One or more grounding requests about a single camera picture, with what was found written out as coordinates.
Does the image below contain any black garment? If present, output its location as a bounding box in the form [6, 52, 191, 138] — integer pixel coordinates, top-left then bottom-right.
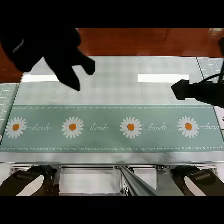
[0, 27, 96, 92]

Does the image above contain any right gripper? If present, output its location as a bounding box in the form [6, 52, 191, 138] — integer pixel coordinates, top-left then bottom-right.
[170, 79, 195, 101]

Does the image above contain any black cable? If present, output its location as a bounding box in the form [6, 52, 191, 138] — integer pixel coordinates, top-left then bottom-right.
[198, 61, 224, 84]

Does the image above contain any silver frame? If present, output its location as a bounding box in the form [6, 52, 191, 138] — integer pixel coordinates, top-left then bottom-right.
[0, 161, 224, 197]

